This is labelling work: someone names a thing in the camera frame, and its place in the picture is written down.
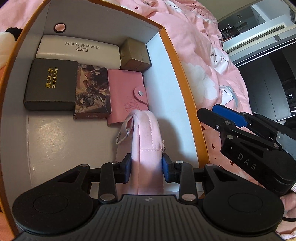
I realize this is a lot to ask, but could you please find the person right hand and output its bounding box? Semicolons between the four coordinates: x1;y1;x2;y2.
280;192;296;218

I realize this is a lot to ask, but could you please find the orange cardboard box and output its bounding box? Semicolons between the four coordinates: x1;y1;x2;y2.
1;1;209;235

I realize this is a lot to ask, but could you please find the pink snap wallet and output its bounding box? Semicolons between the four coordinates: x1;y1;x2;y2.
107;69;149;126

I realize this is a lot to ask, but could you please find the pink zip pouch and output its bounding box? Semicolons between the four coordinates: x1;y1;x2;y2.
115;109;164;196

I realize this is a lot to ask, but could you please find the white panda plush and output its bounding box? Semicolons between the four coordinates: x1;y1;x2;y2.
0;27;23;69

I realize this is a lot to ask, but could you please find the dark illustrated card box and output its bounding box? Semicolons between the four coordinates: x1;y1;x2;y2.
73;63;111;119

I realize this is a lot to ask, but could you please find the small brown cardboard box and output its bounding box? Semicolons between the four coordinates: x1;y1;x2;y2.
119;38;152;72

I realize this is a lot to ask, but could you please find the long white box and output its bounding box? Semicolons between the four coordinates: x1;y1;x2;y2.
36;35;121;69

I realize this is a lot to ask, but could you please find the pink patterned duvet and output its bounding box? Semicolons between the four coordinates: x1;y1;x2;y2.
0;0;296;241

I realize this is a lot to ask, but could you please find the black gift box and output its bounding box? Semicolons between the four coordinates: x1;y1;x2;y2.
23;58;78;111

